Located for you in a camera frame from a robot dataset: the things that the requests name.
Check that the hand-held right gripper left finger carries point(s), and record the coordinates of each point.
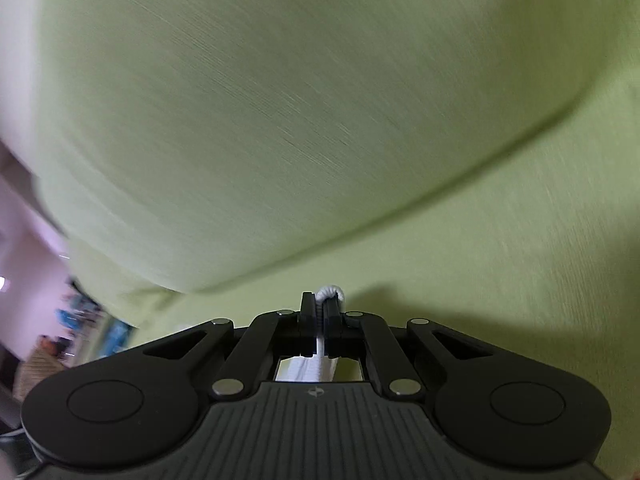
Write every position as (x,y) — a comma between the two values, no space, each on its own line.
(311,317)

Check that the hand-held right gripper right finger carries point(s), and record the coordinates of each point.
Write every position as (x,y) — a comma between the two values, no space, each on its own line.
(331,322)

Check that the white garment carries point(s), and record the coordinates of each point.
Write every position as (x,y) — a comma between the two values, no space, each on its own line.
(330,291)

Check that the light green sofa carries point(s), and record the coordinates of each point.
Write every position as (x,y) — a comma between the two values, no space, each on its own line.
(310,120)

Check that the blurred blue clutter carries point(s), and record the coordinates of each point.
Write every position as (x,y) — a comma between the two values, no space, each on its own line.
(107,332)

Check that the tan woven basket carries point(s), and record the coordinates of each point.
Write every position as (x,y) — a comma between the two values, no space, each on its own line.
(37,372)

